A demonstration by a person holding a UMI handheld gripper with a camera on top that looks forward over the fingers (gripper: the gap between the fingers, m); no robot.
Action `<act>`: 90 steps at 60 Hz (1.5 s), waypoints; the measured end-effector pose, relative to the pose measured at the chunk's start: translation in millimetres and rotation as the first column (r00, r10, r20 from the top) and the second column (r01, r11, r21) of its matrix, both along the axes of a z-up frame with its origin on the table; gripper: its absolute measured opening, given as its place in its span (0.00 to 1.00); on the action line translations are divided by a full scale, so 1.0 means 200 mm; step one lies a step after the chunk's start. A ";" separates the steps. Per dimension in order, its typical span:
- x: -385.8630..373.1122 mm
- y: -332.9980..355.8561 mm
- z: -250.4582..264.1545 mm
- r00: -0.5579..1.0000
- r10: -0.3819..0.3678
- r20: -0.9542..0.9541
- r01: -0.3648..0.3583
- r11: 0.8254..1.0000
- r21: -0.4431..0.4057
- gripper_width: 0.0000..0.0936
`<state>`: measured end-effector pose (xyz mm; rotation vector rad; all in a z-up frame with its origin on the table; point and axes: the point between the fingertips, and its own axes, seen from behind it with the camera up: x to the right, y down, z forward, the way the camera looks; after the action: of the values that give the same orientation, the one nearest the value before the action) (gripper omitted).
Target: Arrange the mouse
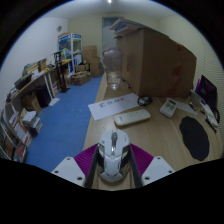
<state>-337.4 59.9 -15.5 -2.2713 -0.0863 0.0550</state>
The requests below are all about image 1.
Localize white and grey computer mouse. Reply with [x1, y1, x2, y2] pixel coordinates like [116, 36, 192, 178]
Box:
[97, 128, 132, 183]

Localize large brown cardboard box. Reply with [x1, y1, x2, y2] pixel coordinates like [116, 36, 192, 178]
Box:
[109, 18, 198, 99]

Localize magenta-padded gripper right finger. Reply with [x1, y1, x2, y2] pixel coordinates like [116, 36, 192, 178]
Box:
[128, 143, 176, 188]

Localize stacked cardboard boxes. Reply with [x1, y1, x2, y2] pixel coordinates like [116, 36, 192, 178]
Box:
[81, 45, 104, 78]

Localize black scalloped mouse pad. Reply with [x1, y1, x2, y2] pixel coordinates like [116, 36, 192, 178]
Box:
[178, 115, 211, 162]

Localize white paper sheet with writing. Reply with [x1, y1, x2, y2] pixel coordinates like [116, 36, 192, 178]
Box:
[87, 92, 141, 121]

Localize black pen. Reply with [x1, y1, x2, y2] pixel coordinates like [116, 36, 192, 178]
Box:
[204, 117, 218, 134]

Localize grey door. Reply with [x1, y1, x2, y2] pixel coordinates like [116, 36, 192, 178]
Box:
[101, 16, 124, 49]

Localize dark computer monitor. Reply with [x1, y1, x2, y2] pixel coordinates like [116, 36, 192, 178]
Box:
[195, 74, 219, 113]

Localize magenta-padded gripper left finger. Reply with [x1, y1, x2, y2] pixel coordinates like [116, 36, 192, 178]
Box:
[50, 143, 101, 188]

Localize glass-front display cabinet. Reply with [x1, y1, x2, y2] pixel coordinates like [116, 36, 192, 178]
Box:
[57, 32, 83, 73]

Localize white remote with display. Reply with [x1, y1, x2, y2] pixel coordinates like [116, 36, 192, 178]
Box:
[159, 98, 178, 119]

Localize open cardboard box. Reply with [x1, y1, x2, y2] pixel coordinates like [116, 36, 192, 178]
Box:
[69, 70, 92, 87]

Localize cardboard box under desk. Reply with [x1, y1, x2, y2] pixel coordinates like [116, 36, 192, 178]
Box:
[21, 91, 43, 114]

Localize wooden side desk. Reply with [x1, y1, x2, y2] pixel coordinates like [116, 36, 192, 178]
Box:
[4, 59, 73, 104]

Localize black floor stand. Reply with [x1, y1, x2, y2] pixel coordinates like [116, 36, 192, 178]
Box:
[53, 50, 72, 94]

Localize clear plastic jar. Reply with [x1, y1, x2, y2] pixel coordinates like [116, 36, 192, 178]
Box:
[101, 46, 124, 91]

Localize shelf unit with books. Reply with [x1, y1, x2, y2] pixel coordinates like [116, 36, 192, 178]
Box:
[0, 99, 44, 164]

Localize black computer tower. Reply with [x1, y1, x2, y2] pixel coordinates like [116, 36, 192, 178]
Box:
[35, 85, 53, 108]

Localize cream remote control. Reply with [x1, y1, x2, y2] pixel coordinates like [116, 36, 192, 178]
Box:
[113, 109, 152, 127]

